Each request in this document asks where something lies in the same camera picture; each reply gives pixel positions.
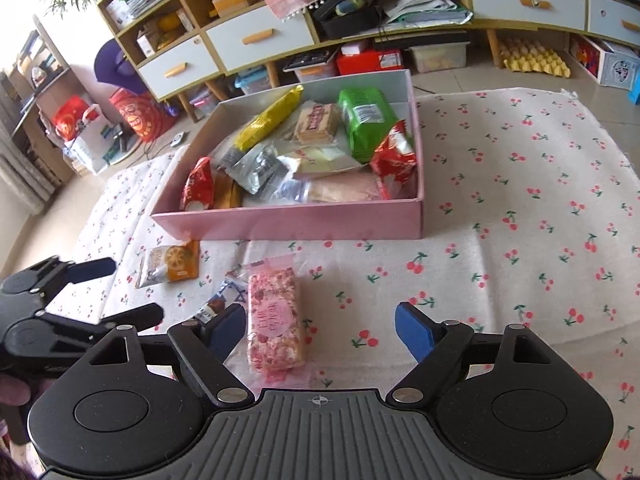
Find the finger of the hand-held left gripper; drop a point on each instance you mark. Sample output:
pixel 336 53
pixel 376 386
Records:
pixel 92 269
pixel 145 316

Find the brown wafer packet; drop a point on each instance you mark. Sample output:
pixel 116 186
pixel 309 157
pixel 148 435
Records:
pixel 317 122

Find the red lantern print bag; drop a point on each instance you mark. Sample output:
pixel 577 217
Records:
pixel 142 115

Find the clear bin black lid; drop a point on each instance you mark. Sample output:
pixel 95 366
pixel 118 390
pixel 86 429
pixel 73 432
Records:
pixel 310 62

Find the brown snack packet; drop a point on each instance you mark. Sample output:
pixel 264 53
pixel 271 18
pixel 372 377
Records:
pixel 227 192

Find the clear storage bin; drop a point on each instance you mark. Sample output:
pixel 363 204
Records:
pixel 437 57

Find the white shopping bag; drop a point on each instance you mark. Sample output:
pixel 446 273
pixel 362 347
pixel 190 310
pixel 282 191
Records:
pixel 95 147

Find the white chocolate packet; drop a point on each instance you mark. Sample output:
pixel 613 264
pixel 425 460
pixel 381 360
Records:
pixel 220 300

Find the yellow snack packet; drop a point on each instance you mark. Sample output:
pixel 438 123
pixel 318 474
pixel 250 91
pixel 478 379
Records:
pixel 265 122

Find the black tray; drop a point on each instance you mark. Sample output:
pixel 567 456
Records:
pixel 350 17

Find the pink snack packet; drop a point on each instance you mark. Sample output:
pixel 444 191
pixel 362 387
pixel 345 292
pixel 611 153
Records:
pixel 345 187

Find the orange biscuit packet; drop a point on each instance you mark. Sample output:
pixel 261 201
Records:
pixel 172 262

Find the pink cardboard box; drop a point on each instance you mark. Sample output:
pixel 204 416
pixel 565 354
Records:
pixel 300 220

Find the white computer mouse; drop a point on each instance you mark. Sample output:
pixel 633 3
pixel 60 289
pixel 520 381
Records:
pixel 177 139

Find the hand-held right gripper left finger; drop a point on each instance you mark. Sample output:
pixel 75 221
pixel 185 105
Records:
pixel 227 332

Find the green snack packet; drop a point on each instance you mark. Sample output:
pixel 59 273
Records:
pixel 365 125

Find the purple hat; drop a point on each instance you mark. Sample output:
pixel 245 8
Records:
pixel 117 67

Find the blue plastic stool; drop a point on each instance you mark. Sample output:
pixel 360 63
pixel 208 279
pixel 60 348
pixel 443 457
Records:
pixel 635 87

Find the silver snack packet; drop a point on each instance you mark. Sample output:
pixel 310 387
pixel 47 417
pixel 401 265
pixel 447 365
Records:
pixel 260 167

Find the person's left hand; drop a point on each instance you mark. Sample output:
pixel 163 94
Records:
pixel 15 391

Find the white printed box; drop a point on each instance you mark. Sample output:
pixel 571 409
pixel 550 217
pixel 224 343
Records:
pixel 610 65

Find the yellow egg tray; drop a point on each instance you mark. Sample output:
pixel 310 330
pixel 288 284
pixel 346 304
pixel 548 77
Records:
pixel 535 57

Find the pink white nougat packet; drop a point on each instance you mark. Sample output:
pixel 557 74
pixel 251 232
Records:
pixel 275 315

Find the small wooden box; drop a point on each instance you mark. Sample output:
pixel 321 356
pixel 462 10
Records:
pixel 235 0

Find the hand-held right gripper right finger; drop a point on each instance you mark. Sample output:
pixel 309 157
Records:
pixel 415 330

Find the red gift bag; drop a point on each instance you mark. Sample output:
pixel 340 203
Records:
pixel 72 117

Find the shiny red snack packet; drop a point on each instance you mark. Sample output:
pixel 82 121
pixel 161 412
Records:
pixel 197 185

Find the blue plastic bin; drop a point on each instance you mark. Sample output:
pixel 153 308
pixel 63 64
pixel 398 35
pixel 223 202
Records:
pixel 252 82

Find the red box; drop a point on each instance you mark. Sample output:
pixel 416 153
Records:
pixel 370 62

